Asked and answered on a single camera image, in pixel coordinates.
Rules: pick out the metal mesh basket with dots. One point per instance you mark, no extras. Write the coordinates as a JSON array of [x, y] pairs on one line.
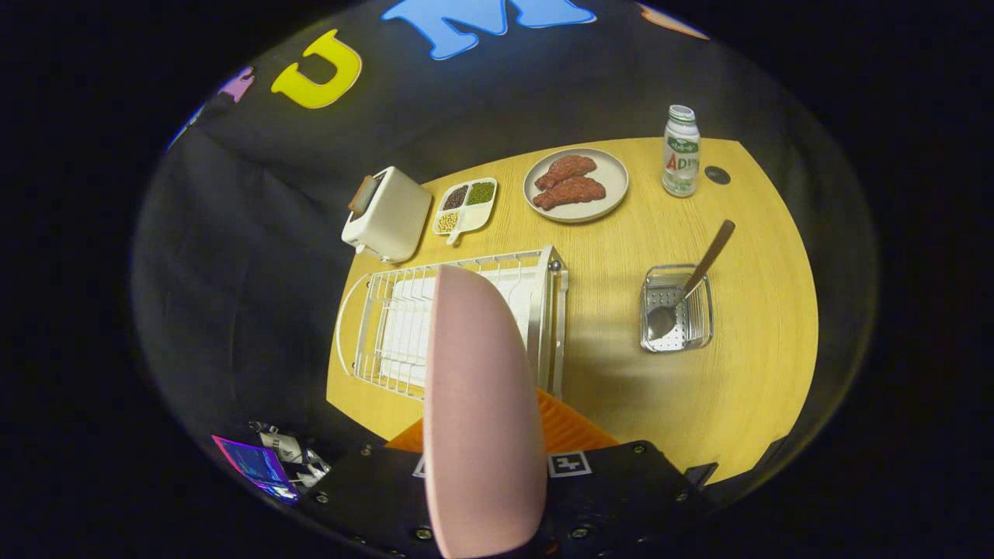
[[695, 318]]

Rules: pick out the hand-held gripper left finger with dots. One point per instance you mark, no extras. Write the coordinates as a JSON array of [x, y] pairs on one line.
[[373, 497]]

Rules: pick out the divided dish of beans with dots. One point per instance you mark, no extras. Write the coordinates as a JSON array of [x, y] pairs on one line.
[[466, 210]]

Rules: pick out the white drink bottle green label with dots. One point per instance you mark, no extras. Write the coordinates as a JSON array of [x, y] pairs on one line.
[[681, 155]]

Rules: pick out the white toaster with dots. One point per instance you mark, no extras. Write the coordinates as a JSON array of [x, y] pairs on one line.
[[396, 217]]

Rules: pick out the white drip tray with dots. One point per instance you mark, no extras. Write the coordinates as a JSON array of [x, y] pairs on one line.
[[408, 326]]

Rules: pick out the brown meat piece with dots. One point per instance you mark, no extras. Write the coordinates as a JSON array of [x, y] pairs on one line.
[[571, 192], [567, 168]]

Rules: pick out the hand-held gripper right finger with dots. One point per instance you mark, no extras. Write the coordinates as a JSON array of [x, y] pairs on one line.
[[621, 497]]

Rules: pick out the pink plate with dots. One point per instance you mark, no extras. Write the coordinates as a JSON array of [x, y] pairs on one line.
[[481, 419]]

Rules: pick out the grey plate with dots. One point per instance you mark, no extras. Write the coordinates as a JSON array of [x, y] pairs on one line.
[[613, 175]]

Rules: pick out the toast slice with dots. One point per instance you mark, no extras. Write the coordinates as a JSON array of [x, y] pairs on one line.
[[363, 196]]

